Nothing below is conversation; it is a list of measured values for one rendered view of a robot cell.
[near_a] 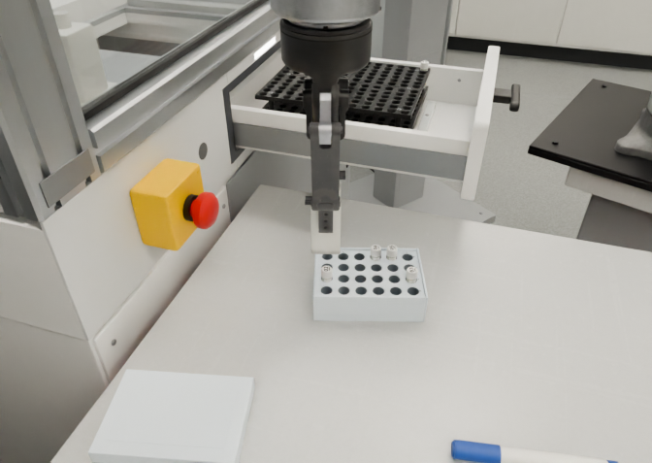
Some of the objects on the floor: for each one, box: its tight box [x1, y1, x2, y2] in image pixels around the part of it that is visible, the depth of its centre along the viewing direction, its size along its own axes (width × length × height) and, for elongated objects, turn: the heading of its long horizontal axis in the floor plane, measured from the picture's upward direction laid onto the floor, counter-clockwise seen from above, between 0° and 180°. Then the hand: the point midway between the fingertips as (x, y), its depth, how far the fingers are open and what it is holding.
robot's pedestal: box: [565, 167, 652, 252], centre depth 111 cm, size 30×30×76 cm
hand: (326, 218), depth 55 cm, fingers closed
